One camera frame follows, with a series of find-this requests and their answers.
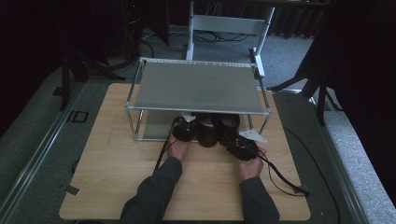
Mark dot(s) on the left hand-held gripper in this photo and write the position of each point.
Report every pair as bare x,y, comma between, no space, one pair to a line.
184,128

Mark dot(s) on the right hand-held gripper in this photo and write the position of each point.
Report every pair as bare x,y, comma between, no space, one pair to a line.
244,144

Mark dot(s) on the black leather shoe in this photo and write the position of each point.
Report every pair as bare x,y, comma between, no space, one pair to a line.
229,127
208,130

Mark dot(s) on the metal shoe rack grey shelves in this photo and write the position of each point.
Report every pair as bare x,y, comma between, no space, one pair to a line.
199,87

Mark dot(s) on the person's left hand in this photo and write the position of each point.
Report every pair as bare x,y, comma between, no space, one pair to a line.
178,149

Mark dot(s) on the person's right hand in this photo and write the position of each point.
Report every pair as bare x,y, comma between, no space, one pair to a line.
252,168

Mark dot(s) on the black tripod stand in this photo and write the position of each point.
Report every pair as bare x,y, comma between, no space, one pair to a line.
79,70
314,84

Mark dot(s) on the black tape strip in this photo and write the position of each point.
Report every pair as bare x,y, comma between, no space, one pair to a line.
71,189

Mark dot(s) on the metal floor rail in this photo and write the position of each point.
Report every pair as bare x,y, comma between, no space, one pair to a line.
40,149
342,168

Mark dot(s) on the black floor bracket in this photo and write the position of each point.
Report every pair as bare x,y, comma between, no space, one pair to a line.
77,116

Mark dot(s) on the white metal frame stand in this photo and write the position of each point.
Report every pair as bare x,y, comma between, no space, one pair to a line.
229,25

